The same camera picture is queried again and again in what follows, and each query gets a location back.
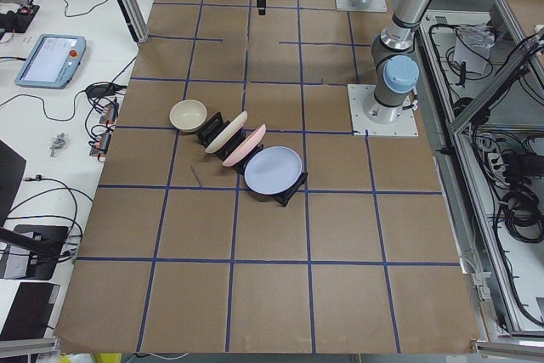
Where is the blue teach pendant near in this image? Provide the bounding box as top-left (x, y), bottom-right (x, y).
top-left (14, 34), bottom-right (87, 89)

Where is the black cable bundle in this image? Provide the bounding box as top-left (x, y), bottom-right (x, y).
top-left (492, 184), bottom-right (544, 241)

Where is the cream plate in rack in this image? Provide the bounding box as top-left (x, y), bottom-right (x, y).
top-left (205, 111), bottom-right (247, 154)

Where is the cream bowl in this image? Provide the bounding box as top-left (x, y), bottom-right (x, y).
top-left (169, 99), bottom-right (207, 133)

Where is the black dish rack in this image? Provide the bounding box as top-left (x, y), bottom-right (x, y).
top-left (196, 112), bottom-right (308, 207)

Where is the blue plate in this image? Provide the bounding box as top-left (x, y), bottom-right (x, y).
top-left (244, 146), bottom-right (303, 195)

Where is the pink plate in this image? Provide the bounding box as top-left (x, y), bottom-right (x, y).
top-left (222, 124), bottom-right (267, 167)

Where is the black electronics box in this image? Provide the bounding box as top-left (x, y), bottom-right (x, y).
top-left (0, 4), bottom-right (40, 33)

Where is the black monitor stand base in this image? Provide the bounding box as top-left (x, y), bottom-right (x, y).
top-left (1, 224), bottom-right (68, 281)

